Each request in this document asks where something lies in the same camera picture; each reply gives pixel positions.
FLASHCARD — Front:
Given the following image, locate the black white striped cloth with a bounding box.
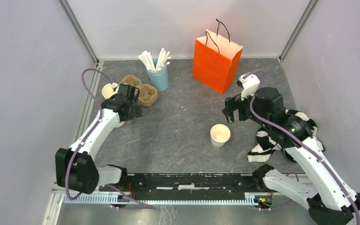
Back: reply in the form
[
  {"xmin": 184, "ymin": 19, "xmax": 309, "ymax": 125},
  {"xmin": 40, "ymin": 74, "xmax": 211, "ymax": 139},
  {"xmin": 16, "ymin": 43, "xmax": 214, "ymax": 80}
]
[{"xmin": 247, "ymin": 109, "xmax": 325, "ymax": 163}]

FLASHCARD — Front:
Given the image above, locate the brown cardboard cup carrier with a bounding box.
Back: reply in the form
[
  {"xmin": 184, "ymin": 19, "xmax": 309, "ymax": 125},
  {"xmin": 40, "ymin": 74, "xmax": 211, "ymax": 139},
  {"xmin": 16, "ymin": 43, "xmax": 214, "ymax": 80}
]
[{"xmin": 136, "ymin": 84, "xmax": 158, "ymax": 106}]

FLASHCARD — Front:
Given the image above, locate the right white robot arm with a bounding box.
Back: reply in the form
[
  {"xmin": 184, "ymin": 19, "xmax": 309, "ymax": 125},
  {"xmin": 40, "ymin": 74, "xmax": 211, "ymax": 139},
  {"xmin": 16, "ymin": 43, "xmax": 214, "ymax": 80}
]
[{"xmin": 223, "ymin": 87, "xmax": 360, "ymax": 225}]

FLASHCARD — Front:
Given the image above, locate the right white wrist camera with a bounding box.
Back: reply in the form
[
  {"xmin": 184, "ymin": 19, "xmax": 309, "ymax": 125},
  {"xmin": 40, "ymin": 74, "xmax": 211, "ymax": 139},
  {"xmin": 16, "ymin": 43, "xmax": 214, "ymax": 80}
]
[{"xmin": 236, "ymin": 74, "xmax": 260, "ymax": 101}]

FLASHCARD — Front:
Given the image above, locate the orange paper bag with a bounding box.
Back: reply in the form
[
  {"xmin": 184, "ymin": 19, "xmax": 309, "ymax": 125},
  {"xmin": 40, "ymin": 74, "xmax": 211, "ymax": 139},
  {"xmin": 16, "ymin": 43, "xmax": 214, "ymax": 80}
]
[{"xmin": 192, "ymin": 19, "xmax": 243, "ymax": 94}]

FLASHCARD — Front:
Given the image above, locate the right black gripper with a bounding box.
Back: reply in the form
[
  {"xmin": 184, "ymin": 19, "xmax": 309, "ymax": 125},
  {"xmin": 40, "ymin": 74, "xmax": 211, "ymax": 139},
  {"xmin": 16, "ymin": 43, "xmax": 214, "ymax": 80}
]
[{"xmin": 222, "ymin": 88, "xmax": 270, "ymax": 128}]

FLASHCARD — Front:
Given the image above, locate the blue straw holder cup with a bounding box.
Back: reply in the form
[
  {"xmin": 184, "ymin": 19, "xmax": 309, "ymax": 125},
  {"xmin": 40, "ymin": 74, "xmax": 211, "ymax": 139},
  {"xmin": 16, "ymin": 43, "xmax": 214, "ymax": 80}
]
[{"xmin": 146, "ymin": 66, "xmax": 169, "ymax": 91}]

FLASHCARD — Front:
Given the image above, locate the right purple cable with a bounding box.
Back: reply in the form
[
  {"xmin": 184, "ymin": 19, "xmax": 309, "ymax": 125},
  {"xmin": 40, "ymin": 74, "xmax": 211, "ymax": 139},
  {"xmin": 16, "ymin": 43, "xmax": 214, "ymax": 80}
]
[{"xmin": 242, "ymin": 68, "xmax": 360, "ymax": 225}]

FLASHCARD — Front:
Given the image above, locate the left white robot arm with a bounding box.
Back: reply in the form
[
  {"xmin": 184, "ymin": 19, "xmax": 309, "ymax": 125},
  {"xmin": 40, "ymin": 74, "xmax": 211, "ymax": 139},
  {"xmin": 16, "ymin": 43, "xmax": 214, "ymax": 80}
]
[{"xmin": 55, "ymin": 83, "xmax": 142, "ymax": 194}]

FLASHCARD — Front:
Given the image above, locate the white paper coffee cup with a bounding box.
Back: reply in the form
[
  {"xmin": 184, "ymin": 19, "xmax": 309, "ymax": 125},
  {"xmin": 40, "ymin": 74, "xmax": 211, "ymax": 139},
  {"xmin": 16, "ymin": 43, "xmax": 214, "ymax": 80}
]
[{"xmin": 210, "ymin": 124, "xmax": 231, "ymax": 148}]

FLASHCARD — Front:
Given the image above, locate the purple cable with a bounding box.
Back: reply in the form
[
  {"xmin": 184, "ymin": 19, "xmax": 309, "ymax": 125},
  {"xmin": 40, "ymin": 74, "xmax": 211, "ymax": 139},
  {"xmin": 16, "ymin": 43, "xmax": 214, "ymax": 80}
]
[
  {"xmin": 64, "ymin": 68, "xmax": 156, "ymax": 210},
  {"xmin": 242, "ymin": 68, "xmax": 360, "ymax": 225}
]

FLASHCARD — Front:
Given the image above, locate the stack of paper cups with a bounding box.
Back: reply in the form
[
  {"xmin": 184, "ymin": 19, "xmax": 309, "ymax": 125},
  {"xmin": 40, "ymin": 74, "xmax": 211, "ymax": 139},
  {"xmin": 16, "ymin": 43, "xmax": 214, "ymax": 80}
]
[{"xmin": 101, "ymin": 82, "xmax": 119, "ymax": 99}]

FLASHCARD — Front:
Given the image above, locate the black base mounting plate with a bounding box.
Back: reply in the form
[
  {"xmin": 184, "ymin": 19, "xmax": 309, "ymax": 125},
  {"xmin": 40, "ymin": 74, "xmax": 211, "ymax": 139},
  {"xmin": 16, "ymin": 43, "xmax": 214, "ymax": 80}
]
[{"xmin": 115, "ymin": 173, "xmax": 272, "ymax": 201}]

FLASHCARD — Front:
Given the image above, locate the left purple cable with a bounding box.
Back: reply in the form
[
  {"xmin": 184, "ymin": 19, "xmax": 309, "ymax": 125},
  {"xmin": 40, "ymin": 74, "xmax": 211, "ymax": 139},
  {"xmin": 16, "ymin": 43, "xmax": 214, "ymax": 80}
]
[{"xmin": 64, "ymin": 68, "xmax": 156, "ymax": 210}]

